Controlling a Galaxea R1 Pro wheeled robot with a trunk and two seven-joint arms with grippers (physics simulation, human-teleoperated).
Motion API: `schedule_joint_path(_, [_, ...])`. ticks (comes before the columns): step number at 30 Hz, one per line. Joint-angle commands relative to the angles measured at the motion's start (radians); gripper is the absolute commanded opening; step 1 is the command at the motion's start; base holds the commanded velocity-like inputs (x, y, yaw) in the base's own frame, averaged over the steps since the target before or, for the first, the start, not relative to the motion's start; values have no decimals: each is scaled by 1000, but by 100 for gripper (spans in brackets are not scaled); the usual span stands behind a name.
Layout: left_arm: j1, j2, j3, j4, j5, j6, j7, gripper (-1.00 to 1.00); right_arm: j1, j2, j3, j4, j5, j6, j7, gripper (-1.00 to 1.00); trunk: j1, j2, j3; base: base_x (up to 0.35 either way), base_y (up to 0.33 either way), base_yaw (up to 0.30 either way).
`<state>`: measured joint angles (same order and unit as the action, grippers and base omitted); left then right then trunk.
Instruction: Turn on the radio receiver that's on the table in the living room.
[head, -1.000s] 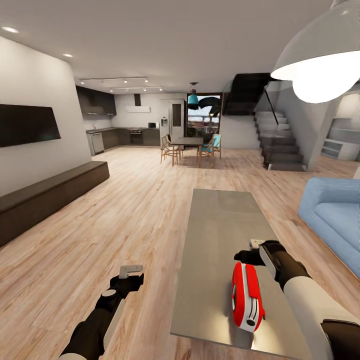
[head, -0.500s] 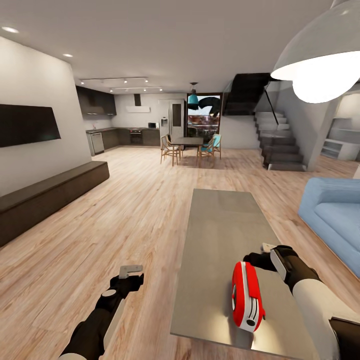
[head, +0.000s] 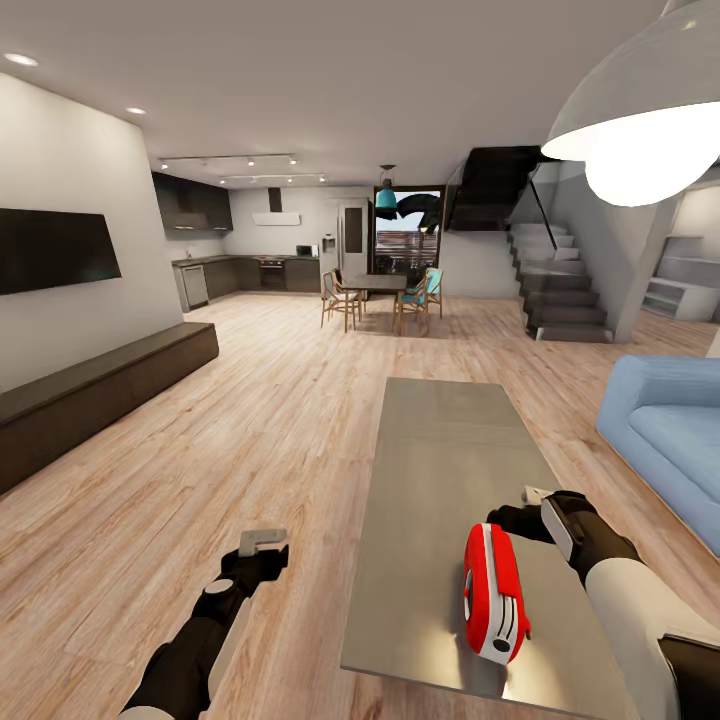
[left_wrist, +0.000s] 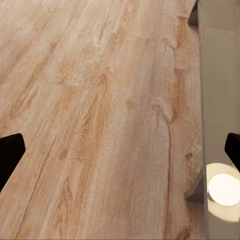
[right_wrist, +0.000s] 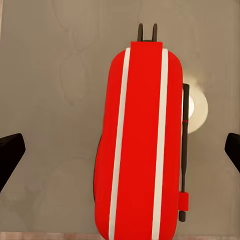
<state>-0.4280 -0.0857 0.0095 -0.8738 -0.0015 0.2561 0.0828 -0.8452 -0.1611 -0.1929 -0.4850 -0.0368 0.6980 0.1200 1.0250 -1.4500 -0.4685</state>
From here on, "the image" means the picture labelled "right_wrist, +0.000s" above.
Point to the coffee table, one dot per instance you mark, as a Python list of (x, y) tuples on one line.
[(55, 58)]

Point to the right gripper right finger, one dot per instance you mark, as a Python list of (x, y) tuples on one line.
[(232, 148)]

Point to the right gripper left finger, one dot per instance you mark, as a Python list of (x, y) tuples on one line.
[(12, 149)]

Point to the radio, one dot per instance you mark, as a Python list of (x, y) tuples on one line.
[(145, 128)]

